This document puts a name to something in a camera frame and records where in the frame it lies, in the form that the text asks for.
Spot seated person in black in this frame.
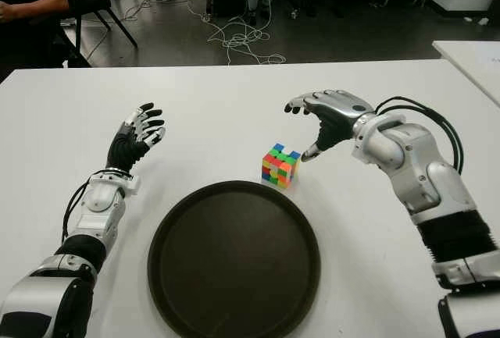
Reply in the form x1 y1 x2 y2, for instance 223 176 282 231
0 0 93 69

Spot white side table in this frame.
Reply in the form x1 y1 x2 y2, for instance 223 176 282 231
431 40 500 107

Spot multicoloured Rubik's cube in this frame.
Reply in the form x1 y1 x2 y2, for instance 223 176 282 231
260 142 302 190

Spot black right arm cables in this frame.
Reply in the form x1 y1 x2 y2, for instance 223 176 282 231
374 96 465 175

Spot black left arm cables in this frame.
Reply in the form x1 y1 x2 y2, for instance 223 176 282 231
61 169 133 244

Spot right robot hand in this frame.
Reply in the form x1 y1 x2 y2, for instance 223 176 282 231
284 88 376 162

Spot person's bare forearm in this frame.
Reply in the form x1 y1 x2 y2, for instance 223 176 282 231
0 0 71 23

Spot dark brown round plate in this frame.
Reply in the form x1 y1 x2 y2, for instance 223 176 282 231
147 180 323 338

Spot tangled white floor cable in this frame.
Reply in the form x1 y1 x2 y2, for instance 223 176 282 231
186 0 287 66

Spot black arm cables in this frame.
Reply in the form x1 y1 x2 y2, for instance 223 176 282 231
374 96 465 175
61 169 133 244

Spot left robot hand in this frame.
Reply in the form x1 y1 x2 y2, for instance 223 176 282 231
107 102 167 172

